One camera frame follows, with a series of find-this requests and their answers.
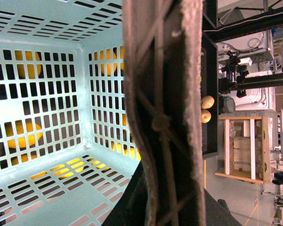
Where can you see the light blue plastic basket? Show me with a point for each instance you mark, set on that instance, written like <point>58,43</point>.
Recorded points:
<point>81,113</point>

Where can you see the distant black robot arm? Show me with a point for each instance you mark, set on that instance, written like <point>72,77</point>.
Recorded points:
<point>235,73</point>

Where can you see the yellow lemon upper middle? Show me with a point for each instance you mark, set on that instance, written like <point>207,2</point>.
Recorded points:
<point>109,61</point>

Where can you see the yellow lemon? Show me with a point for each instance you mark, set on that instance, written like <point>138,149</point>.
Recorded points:
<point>22,134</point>
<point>109,61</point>
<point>77,165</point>
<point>27,66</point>

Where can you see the yellow lemon bottom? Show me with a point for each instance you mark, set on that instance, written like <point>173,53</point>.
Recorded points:
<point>77,165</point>

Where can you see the yellow lemon lower left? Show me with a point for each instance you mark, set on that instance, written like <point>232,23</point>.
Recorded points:
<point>22,134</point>

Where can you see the yellow lemon upper left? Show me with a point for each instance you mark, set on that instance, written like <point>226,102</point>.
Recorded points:
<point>27,66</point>

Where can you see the pale yellow fruit lower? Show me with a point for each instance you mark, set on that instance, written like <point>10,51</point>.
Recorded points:
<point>206,116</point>

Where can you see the black fruit tray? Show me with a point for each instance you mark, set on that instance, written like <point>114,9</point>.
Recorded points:
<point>209,87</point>

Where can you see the wooden crate shelf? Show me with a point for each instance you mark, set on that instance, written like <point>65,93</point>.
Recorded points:
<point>247,149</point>

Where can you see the black shelf frame beam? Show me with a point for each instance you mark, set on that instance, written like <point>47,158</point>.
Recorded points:
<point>254,24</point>

